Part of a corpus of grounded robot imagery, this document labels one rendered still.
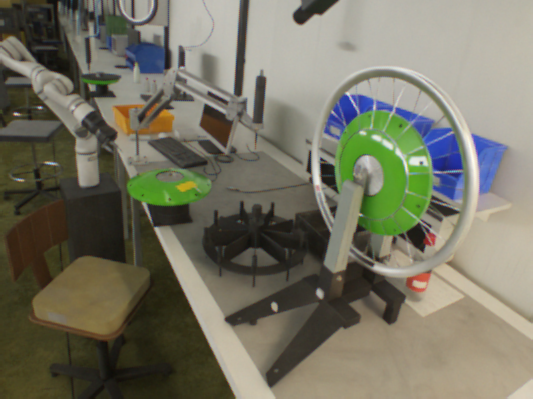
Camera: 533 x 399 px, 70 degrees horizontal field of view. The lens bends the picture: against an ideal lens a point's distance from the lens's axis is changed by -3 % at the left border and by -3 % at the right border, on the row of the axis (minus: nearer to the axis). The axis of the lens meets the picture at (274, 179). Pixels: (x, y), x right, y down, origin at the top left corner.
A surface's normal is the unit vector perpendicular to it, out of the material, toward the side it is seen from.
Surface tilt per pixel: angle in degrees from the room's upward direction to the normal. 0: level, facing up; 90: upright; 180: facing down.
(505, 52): 90
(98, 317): 0
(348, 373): 0
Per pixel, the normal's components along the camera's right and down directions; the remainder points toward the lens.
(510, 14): -0.87, 0.11
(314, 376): 0.10, -0.91
